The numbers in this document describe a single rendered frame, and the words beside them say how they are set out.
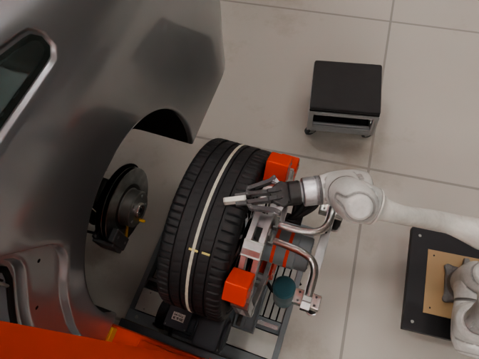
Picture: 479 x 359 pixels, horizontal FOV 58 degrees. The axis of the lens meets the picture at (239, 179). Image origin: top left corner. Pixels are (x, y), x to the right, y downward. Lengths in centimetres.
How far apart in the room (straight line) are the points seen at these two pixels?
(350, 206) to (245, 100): 194
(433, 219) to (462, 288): 78
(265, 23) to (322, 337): 220
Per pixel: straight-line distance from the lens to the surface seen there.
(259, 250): 135
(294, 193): 128
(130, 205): 170
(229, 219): 133
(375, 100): 258
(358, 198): 111
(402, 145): 287
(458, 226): 145
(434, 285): 228
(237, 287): 132
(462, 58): 338
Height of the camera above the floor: 242
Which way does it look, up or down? 65 degrees down
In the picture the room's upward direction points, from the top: 11 degrees counter-clockwise
